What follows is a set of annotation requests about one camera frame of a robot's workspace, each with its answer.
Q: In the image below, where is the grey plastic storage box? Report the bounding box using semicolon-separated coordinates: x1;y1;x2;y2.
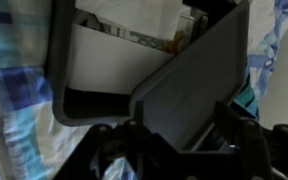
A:
47;0;250;129

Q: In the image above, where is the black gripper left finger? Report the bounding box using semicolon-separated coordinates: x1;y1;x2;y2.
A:
53;101;184;180

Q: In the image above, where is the white paper in box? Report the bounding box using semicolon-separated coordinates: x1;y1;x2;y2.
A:
66;0;183;95

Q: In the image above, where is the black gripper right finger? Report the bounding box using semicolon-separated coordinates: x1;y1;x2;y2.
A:
183;102;288;180

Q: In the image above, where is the blue checkered bed quilt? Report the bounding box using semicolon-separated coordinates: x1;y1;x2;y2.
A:
0;0;288;180

